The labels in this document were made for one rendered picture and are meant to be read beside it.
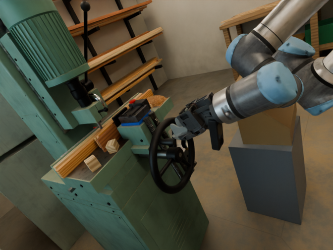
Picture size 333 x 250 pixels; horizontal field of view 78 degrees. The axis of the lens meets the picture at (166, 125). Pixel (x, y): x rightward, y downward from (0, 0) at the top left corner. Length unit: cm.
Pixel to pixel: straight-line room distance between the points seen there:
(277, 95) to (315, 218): 114
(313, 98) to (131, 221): 84
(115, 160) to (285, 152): 76
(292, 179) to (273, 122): 32
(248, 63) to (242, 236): 110
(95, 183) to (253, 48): 64
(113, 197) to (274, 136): 77
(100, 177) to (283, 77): 62
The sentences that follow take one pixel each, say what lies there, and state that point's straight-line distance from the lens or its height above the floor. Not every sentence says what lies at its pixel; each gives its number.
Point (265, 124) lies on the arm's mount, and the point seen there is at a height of 67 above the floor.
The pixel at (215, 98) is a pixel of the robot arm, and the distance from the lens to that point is 53.
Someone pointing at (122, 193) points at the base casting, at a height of 76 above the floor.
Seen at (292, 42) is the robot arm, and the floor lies 100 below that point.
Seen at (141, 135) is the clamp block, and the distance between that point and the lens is 79.
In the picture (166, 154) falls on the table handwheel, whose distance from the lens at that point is 79.
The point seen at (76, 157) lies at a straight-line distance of 90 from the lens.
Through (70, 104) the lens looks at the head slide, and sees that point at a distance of 100.
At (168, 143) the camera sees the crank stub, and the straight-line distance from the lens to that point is 67.
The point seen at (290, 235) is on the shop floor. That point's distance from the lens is 147.
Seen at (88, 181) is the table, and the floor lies 90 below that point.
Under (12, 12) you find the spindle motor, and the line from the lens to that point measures 87.
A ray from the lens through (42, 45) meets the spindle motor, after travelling 84.
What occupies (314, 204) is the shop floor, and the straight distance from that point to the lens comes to 159.
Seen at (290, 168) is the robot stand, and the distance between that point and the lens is 117.
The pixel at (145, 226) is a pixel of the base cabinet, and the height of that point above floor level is 54.
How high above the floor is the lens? 126
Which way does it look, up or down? 26 degrees down
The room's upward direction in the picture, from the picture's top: 24 degrees counter-clockwise
